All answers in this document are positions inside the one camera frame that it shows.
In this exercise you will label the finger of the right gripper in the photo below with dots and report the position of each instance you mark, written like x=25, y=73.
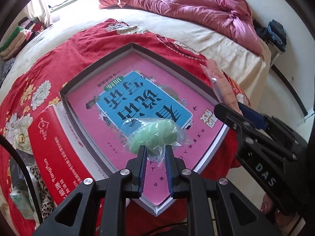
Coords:
x=253, y=116
x=229, y=117

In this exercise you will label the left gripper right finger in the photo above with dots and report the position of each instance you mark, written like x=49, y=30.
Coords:
x=174, y=166

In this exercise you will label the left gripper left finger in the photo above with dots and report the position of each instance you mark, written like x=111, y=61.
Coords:
x=137, y=166

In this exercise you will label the peach item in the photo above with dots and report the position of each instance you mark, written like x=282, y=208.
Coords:
x=220, y=85

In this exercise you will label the green item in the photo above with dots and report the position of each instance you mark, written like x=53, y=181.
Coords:
x=155, y=134

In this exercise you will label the leopard print scrunchie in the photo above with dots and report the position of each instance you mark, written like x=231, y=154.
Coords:
x=47, y=203

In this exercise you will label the beige bed sheet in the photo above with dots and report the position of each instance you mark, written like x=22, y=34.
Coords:
x=249, y=70

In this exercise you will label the red and white box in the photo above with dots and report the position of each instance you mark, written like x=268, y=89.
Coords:
x=62, y=158

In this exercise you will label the pink and blue book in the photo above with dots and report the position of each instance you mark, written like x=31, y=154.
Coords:
x=145, y=117

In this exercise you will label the pile of dark clothes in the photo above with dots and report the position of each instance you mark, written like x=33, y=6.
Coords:
x=274, y=33

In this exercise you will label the packaged tissue pack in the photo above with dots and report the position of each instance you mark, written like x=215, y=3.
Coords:
x=20, y=198

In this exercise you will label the pink quilted duvet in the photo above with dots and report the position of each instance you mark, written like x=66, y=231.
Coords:
x=231, y=18

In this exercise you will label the red floral blanket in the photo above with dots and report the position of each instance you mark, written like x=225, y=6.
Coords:
x=63, y=63

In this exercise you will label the stack of folded clothes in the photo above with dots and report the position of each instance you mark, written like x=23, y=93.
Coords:
x=26, y=30

